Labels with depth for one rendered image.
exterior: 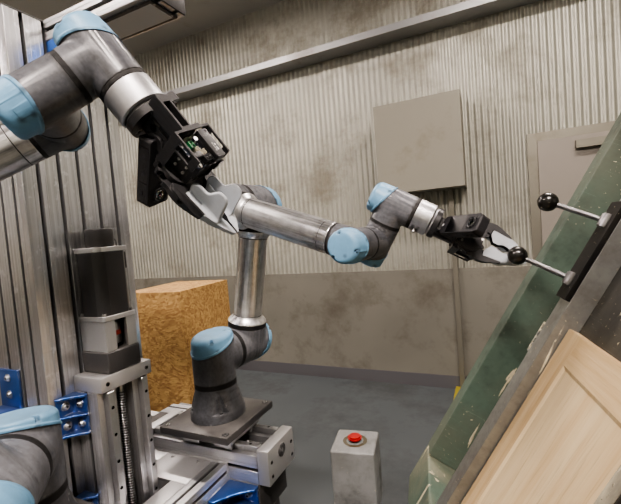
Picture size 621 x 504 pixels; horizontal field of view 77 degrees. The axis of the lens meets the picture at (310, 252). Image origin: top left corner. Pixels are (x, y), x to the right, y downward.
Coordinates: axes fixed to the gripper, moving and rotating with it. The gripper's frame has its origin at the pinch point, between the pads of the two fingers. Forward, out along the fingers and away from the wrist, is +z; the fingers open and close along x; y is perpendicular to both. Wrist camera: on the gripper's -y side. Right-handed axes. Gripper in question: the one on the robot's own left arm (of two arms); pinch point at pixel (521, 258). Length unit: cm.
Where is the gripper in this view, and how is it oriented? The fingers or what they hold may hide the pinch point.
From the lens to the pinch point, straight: 95.1
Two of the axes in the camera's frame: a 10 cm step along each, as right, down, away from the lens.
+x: -4.8, 8.6, -1.6
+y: 1.2, 2.4, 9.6
